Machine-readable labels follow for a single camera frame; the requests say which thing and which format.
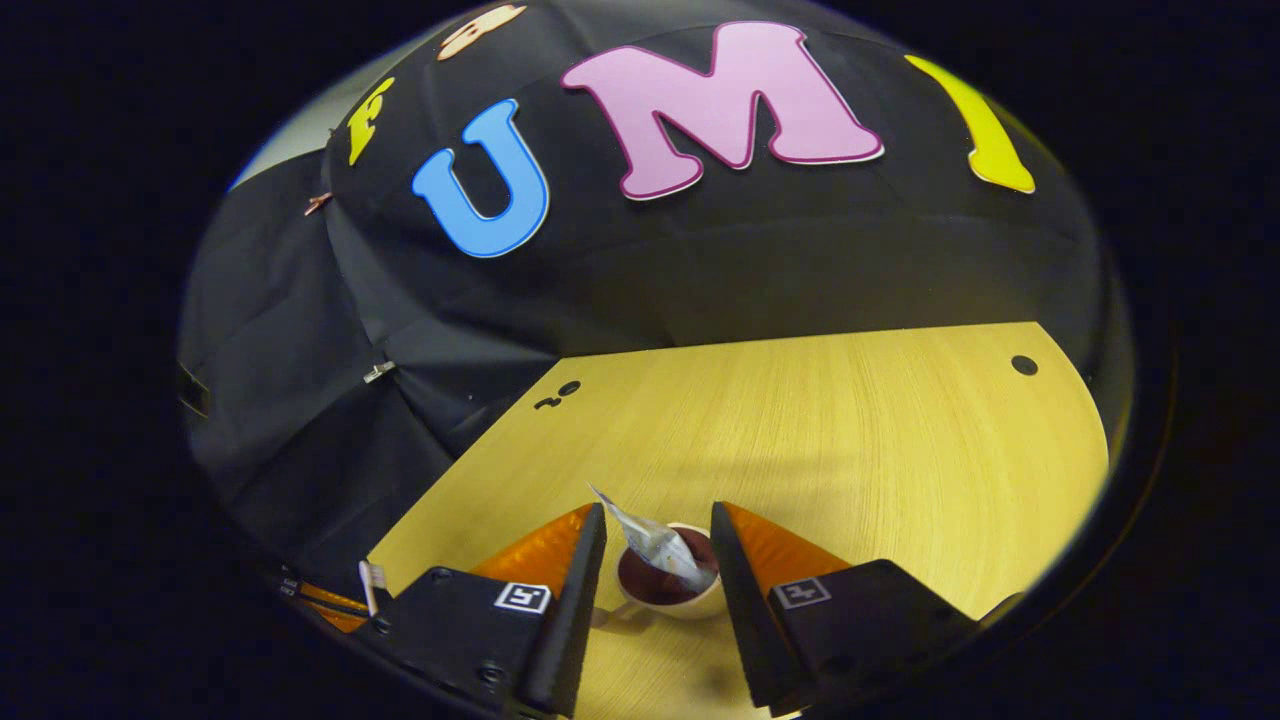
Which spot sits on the wooden desktop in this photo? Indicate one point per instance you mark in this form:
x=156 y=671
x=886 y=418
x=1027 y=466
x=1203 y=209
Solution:
x=850 y=450

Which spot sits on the white toothbrush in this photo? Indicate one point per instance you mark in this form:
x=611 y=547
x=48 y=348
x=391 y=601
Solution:
x=373 y=585

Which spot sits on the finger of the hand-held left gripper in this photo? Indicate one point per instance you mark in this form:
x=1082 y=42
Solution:
x=335 y=612

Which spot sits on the small black desk fitting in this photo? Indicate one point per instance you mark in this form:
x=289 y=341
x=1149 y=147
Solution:
x=568 y=388

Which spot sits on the copper cloth clip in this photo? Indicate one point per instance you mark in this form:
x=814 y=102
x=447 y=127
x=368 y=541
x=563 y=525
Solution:
x=318 y=203

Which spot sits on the silver cloth clip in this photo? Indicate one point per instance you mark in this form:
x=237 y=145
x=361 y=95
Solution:
x=378 y=372

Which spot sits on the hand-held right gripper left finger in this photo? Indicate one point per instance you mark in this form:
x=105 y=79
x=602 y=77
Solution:
x=575 y=620

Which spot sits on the white toothpaste tube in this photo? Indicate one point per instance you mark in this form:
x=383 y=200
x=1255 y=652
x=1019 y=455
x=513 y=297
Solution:
x=655 y=545

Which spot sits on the black backdrop cloth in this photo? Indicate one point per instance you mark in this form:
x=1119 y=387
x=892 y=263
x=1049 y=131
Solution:
x=700 y=270

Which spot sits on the black round desk grommet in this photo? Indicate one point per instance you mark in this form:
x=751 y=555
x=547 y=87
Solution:
x=1024 y=365

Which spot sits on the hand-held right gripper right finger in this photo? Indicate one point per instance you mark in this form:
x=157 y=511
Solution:
x=745 y=620

